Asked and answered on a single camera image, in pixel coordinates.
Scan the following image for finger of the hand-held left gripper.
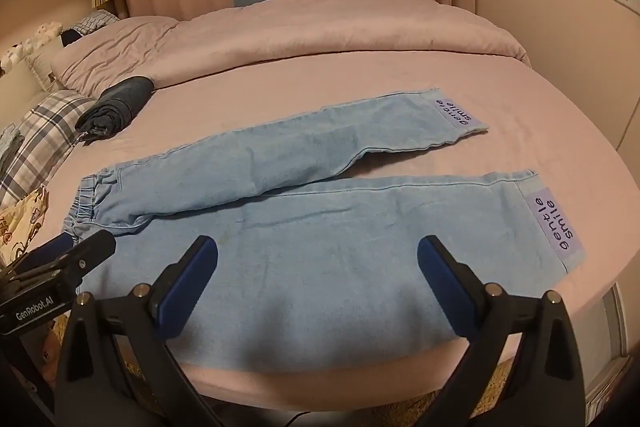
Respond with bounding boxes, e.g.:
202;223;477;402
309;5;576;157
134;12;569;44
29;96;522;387
10;231;117;289
10;234;76;270

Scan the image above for white side cabinet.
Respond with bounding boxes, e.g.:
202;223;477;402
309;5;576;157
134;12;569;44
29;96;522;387
582;282;637;414

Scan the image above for dark rolled garment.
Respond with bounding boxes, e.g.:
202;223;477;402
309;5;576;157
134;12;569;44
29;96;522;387
75;76;155;144

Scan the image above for pink wrinkled pillow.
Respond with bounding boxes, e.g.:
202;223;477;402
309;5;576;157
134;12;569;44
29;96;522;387
50;18;181;92

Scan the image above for plaid pillow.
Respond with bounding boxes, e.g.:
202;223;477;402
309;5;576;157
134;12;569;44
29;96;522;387
0;89;96;208

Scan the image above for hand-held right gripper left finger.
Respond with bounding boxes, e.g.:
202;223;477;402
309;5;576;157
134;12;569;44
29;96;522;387
54;235;223;427

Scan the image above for bed with pink sheet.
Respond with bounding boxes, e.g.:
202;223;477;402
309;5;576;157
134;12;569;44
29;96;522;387
0;0;628;400

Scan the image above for folded denim cloth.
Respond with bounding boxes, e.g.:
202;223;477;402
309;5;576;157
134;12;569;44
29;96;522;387
0;124;24;174

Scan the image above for light blue denim pants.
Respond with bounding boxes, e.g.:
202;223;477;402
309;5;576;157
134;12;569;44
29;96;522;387
62;86;586;375

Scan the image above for white plush toy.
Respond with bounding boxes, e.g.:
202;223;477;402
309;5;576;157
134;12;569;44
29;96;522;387
0;22;63;72

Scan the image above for yellow cartoon print cloth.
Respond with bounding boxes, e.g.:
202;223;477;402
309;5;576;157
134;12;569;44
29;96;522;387
0;187;51;268

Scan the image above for blue plaid garment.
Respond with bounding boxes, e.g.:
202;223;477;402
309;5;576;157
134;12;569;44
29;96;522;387
64;10;121;44

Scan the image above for pink duvet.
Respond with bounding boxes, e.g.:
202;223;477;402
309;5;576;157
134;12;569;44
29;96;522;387
145;0;531;90

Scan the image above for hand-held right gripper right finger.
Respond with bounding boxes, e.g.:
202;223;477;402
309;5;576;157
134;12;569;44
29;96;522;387
415;235;587;427

